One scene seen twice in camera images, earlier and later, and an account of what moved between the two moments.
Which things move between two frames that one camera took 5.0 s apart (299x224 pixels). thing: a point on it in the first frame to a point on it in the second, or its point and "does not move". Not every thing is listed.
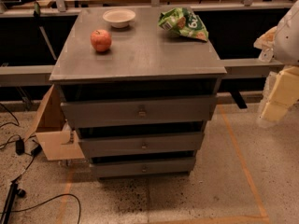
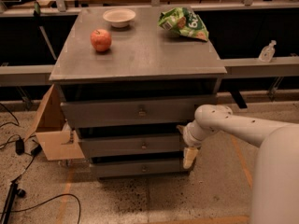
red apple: x=101 y=40 does not move
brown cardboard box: x=55 y=133 does not move
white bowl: x=119 y=18 does not move
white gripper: x=288 y=37 to x=189 y=137
